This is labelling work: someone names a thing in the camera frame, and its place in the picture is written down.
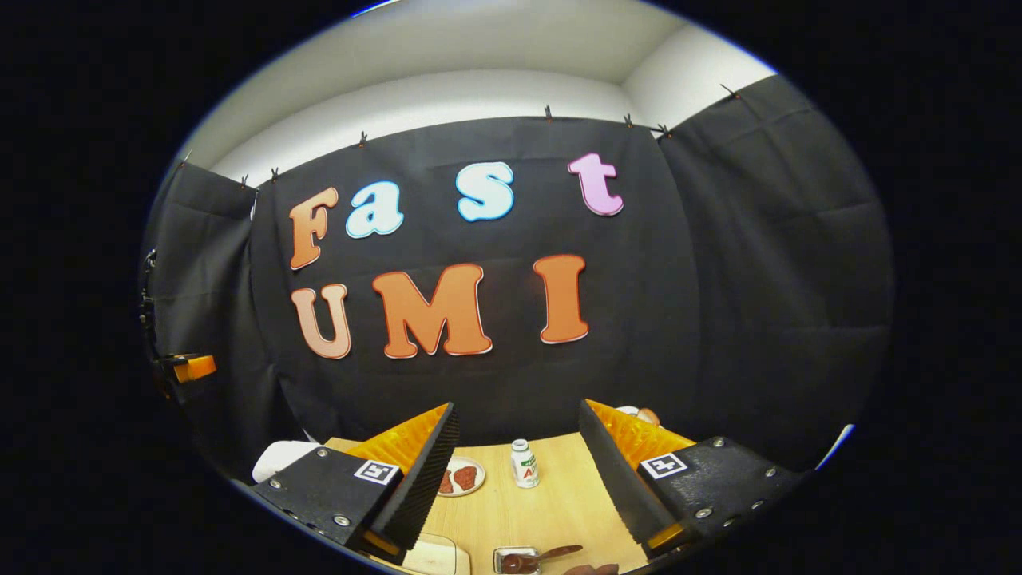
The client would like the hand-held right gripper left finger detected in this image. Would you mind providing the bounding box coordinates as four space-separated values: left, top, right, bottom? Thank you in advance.
249 402 461 566

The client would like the small white bottle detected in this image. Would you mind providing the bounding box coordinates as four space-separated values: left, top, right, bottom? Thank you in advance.
511 438 540 489

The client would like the white round plate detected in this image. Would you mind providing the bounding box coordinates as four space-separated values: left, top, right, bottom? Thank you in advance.
437 456 486 498

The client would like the clear glass dish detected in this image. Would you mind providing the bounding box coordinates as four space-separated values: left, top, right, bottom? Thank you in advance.
493 546 544 575

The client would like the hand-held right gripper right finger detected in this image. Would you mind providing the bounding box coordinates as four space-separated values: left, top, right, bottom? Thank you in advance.
579 399 803 562

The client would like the black backdrop cloth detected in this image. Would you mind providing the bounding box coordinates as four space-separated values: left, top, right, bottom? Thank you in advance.
140 76 895 480

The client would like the dark brown wooden spoon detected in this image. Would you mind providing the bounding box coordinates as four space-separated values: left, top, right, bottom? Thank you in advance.
501 545 584 574

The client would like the white rice cooker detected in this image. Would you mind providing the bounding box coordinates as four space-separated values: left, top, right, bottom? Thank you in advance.
252 431 322 485

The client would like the row of black cloth clips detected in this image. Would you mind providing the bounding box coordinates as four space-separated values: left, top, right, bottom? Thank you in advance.
184 84 743 192

